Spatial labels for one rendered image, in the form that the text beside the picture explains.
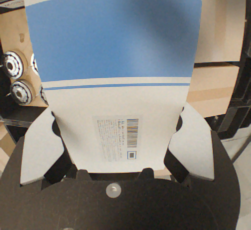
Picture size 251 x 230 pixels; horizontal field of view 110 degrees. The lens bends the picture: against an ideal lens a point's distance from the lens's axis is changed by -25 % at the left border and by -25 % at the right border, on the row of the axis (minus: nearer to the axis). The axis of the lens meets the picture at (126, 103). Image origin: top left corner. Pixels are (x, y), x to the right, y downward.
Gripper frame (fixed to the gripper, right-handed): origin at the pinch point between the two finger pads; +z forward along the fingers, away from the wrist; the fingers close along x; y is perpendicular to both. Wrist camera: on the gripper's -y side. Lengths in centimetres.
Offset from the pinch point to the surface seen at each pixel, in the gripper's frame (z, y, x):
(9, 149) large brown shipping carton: 24, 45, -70
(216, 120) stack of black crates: 57, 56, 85
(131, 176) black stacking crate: 20, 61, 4
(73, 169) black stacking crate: 23, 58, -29
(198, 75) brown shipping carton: 24.8, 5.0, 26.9
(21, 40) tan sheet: 27.9, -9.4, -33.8
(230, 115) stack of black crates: 61, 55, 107
